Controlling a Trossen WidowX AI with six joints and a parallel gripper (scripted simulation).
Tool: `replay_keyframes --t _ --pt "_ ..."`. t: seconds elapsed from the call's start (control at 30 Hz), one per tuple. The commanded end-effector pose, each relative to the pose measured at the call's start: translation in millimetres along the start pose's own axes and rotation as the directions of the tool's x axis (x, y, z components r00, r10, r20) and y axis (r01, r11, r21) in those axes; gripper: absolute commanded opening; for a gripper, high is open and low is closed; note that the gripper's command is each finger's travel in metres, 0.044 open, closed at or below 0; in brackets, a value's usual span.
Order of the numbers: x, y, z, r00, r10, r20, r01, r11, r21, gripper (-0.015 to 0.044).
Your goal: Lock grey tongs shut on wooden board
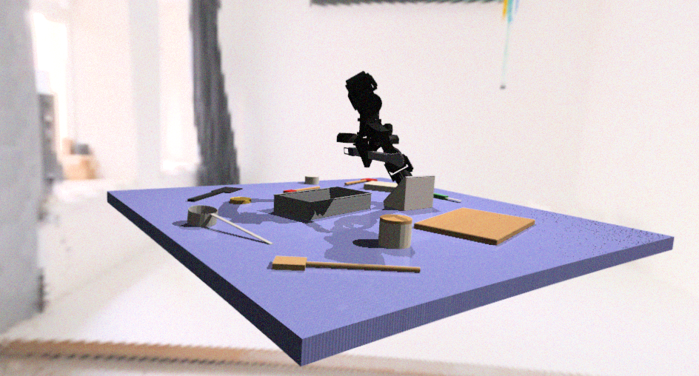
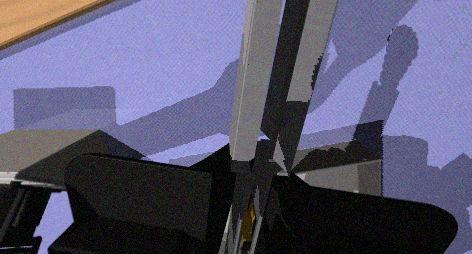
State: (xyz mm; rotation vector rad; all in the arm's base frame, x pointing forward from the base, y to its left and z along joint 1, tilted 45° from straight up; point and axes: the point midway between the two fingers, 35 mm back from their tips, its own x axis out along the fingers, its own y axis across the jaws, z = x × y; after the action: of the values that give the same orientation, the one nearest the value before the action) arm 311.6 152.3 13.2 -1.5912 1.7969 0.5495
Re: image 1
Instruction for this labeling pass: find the grey cylinder with orange top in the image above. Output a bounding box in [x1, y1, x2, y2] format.
[378, 214, 412, 249]

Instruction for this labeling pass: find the yellow flat disc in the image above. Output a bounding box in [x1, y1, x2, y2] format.
[230, 197, 251, 204]

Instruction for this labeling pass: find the light brown wooden board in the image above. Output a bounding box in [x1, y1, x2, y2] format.
[413, 207, 535, 245]

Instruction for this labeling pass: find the grey saucepan with long handle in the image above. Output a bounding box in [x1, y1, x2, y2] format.
[187, 205, 274, 244]

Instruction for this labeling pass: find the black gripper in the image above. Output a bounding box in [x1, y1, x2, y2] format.
[336, 115, 399, 168]

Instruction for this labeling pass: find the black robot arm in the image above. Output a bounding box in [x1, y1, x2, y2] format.
[345, 71, 414, 184]

